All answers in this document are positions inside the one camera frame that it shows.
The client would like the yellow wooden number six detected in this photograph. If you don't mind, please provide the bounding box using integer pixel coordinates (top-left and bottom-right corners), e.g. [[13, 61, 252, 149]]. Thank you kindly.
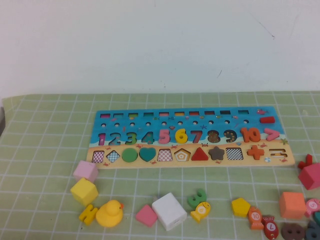
[[174, 128, 189, 145]]

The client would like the teal wooden heart piece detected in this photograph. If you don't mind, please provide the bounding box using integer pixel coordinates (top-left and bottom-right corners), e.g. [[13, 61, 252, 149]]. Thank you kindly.
[[139, 147, 158, 162]]

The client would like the green wooden circle piece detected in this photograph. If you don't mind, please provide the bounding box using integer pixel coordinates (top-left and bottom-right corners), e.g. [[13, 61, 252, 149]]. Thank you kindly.
[[121, 147, 139, 163]]

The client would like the red wooden triangle piece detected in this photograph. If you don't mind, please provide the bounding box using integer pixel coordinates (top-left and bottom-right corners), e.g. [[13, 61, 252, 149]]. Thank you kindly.
[[191, 146, 210, 161]]

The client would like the brown wooden star piece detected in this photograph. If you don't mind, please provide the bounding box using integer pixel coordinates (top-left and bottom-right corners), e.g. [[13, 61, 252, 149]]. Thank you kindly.
[[208, 145, 227, 160]]

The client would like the blue wooden number puzzle board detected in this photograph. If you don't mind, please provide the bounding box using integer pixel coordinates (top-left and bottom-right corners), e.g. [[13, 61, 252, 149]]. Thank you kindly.
[[86, 105, 296, 169]]

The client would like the pink wooden diamond piece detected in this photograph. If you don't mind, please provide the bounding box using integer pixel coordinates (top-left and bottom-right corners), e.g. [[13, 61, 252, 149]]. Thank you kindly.
[[135, 204, 158, 228]]

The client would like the yellow wooden pentagon piece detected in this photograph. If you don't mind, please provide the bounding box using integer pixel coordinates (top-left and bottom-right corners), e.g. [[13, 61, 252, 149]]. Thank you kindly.
[[230, 197, 251, 218]]

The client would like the yellow H-shaped wooden piece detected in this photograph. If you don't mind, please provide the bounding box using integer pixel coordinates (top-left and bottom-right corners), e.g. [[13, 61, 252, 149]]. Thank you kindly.
[[78, 204, 98, 226]]

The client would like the red wooden sign piece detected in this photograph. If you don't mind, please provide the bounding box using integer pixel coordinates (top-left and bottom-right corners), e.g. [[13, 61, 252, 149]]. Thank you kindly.
[[297, 153, 314, 169]]

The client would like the pink wooden number five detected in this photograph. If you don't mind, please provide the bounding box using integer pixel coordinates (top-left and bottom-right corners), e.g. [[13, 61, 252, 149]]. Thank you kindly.
[[158, 128, 172, 144]]

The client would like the green wooden number three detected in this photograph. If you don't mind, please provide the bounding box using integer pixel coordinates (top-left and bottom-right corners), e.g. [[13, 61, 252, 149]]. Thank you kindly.
[[187, 188, 207, 210]]

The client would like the orange wooden number ten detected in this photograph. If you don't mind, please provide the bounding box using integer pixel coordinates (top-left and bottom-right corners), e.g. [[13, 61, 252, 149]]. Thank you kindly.
[[240, 126, 262, 143]]

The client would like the green checked tablecloth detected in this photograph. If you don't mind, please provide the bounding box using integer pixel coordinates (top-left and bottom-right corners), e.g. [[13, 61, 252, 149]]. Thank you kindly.
[[0, 91, 320, 240]]

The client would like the light pink wooden cube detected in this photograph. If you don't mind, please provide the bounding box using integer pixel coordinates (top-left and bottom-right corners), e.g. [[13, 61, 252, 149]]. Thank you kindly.
[[72, 160, 99, 184]]

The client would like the white charger block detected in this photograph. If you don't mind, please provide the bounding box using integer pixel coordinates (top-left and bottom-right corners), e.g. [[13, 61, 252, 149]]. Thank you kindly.
[[151, 192, 188, 232]]

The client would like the yellow wooden fish six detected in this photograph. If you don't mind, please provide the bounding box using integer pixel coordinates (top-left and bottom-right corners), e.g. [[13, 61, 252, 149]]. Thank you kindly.
[[190, 201, 211, 224]]

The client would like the orange wooden plus sign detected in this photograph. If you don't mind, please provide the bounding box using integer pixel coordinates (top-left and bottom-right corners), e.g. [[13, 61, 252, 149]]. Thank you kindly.
[[246, 144, 265, 160]]

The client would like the yellow wooden cube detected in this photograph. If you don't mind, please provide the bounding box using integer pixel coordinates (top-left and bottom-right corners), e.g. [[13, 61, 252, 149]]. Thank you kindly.
[[69, 177, 99, 207]]

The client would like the yellow rubber duck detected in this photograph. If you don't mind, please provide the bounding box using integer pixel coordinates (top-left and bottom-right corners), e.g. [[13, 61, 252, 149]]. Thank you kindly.
[[95, 199, 125, 228]]

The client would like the pink wooden greater-than sign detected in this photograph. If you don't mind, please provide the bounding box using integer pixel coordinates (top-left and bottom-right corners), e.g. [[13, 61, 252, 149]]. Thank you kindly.
[[264, 127, 281, 141]]

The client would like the orange wooden fish ten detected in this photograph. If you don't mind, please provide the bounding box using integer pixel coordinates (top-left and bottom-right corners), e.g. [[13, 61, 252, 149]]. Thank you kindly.
[[247, 206, 265, 230]]

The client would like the red wooden fish seven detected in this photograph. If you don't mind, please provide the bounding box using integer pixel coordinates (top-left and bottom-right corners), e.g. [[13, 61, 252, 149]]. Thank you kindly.
[[261, 216, 279, 240]]

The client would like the orange wooden cube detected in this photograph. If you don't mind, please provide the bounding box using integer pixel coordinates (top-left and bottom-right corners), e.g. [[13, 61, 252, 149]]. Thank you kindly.
[[278, 191, 307, 220]]

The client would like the grey object at table edge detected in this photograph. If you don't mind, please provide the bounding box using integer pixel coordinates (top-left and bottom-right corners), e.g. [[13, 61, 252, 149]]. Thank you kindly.
[[0, 106, 6, 137]]

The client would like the magenta wooden cube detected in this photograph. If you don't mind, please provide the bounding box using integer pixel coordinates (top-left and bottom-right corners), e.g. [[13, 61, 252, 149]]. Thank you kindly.
[[297, 162, 320, 191]]

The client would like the brown wooden number eight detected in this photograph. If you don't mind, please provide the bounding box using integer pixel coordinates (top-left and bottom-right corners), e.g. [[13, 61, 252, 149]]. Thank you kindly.
[[280, 223, 306, 240]]

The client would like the pink wooden fish five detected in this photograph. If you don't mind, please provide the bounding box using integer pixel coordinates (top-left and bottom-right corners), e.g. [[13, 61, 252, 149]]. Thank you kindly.
[[303, 198, 320, 218]]

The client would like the dark blue wooden number nine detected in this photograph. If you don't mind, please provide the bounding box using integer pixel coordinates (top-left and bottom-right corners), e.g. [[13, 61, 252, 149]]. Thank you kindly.
[[304, 220, 320, 240]]

